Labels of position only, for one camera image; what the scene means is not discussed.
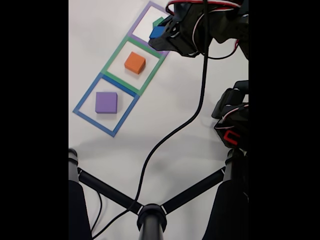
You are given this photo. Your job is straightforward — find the green foam cube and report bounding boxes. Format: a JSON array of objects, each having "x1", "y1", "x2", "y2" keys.
[{"x1": 152, "y1": 16, "x2": 165, "y2": 28}]

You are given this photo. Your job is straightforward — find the small blue foam cube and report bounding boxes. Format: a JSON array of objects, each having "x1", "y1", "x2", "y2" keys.
[{"x1": 149, "y1": 25, "x2": 165, "y2": 40}]

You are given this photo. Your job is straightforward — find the orange foam block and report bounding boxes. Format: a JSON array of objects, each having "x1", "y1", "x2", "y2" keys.
[{"x1": 124, "y1": 51, "x2": 147, "y2": 75}]

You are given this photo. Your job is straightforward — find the purple foam block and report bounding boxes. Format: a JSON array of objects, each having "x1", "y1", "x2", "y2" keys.
[{"x1": 95, "y1": 91, "x2": 118, "y2": 115}]

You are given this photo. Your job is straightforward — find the purple tape square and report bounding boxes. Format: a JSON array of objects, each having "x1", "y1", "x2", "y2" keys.
[{"x1": 127, "y1": 0, "x2": 173, "y2": 58}]

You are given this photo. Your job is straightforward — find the green tape square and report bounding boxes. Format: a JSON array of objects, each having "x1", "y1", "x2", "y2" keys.
[{"x1": 101, "y1": 34, "x2": 167, "y2": 97}]

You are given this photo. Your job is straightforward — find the blue tape square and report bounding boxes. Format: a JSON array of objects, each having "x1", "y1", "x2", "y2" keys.
[{"x1": 72, "y1": 72, "x2": 141, "y2": 138}]

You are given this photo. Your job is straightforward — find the red table clamp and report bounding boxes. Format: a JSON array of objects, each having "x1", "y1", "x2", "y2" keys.
[{"x1": 223, "y1": 129, "x2": 241, "y2": 146}]

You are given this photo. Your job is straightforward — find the black tripod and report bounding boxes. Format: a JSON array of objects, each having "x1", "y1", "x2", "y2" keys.
[{"x1": 68, "y1": 147, "x2": 249, "y2": 240}]

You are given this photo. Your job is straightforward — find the red white servo wires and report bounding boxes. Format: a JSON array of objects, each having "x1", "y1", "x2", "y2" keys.
[{"x1": 165, "y1": 0, "x2": 249, "y2": 131}]

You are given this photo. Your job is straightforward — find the black camera cable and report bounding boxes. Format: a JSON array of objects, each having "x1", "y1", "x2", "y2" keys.
[{"x1": 91, "y1": 0, "x2": 210, "y2": 240}]

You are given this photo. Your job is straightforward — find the thin black cable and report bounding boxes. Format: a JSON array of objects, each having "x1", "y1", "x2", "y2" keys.
[{"x1": 90, "y1": 192, "x2": 103, "y2": 233}]

